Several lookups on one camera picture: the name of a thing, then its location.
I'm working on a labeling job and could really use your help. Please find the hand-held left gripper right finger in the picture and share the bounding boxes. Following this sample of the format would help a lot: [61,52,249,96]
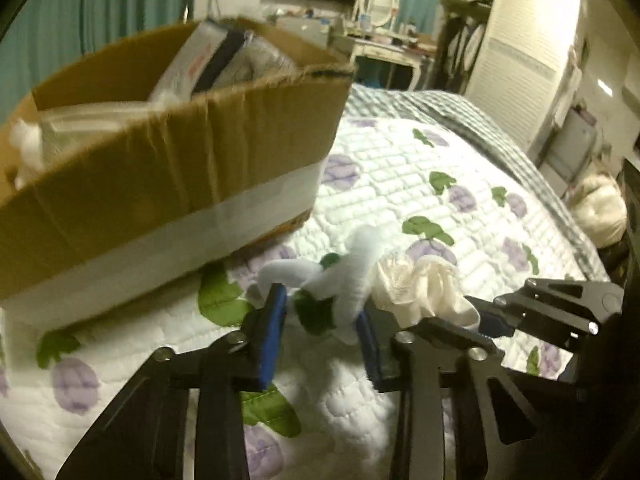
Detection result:
[354,309,542,480]

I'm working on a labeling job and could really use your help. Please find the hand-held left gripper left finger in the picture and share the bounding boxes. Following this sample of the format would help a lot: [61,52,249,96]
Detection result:
[56,282,292,480]

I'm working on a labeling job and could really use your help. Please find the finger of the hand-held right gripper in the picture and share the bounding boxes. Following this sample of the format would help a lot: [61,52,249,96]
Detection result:
[494,277,624,347]
[466,296,517,339]

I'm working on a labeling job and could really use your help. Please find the cream cloth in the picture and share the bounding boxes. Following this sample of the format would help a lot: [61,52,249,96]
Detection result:
[372,255,482,332]

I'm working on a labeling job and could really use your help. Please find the cardboard box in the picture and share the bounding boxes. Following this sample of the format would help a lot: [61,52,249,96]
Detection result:
[0,16,357,312]

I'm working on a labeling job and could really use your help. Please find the clear plastic bag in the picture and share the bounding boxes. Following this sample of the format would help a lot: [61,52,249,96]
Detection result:
[39,103,162,162]

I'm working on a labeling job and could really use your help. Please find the grey cloth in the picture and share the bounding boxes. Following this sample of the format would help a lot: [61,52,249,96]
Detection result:
[219,34,302,87]

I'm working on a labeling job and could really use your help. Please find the white packet with red strip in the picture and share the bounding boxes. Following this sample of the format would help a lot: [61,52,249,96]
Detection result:
[149,19,229,104]

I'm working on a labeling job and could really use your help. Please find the cream stuffed sack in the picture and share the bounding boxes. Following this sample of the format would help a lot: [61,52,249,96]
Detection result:
[569,174,629,249]

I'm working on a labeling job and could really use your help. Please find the floral quilted mat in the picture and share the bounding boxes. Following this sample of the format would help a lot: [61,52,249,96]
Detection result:
[0,115,587,480]

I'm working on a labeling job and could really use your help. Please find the white floor appliance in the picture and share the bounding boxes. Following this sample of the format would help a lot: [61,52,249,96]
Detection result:
[541,107,599,184]

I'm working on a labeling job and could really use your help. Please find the white louvred wardrobe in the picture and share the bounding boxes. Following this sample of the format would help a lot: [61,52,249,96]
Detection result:
[439,0,582,152]

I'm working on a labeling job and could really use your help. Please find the hanging dark clothes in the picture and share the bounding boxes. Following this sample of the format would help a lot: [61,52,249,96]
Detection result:
[434,0,494,97]

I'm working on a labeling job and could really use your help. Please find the white dressing table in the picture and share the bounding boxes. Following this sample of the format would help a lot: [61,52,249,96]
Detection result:
[329,24,437,89]

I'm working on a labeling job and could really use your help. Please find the grey mini fridge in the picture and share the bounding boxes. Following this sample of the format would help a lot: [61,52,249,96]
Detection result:
[274,16,332,47]

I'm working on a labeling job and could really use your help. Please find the oval vanity mirror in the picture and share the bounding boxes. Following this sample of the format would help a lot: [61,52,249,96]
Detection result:
[355,0,399,29]

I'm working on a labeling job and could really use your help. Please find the wide teal curtain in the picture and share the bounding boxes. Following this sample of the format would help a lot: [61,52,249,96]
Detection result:
[0,0,199,63]

